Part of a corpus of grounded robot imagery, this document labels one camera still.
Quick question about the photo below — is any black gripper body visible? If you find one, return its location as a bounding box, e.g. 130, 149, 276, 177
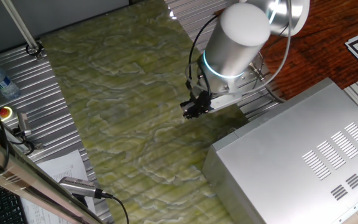
180, 100, 214, 120

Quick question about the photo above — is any microwave door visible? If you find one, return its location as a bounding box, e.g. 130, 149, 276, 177
232, 77, 344, 139

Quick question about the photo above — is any silver microwave oven body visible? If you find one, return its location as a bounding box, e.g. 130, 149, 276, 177
202, 77, 358, 224

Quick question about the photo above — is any grey conduit with metal connector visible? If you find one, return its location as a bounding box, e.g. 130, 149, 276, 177
249, 61, 288, 104

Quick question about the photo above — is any green marble pattern mat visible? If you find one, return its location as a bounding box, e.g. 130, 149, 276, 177
40, 0, 250, 224

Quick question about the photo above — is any brown wood grain mat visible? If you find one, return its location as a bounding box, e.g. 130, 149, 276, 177
259, 0, 358, 101

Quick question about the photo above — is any printed paper sheet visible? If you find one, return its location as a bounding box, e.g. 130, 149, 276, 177
19, 149, 97, 224

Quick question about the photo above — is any red emergency stop button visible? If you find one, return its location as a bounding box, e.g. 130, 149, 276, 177
0, 105, 14, 123

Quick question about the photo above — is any clear plastic water bottle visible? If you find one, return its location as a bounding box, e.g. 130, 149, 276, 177
0, 64, 21, 100

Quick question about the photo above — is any white stand pole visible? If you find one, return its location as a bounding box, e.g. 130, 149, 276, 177
0, 0, 45, 60

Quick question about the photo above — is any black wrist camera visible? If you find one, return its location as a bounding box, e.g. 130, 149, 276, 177
190, 89, 213, 108

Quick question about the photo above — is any silver camera mounting bracket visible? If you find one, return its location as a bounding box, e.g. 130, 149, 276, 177
210, 92, 242, 112

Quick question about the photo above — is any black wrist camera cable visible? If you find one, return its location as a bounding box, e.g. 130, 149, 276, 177
186, 14, 219, 94

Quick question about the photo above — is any silver ribbed camera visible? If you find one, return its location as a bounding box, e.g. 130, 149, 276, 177
58, 176, 106, 200

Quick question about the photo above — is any metal frame bar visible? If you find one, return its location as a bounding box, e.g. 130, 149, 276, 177
0, 130, 105, 224

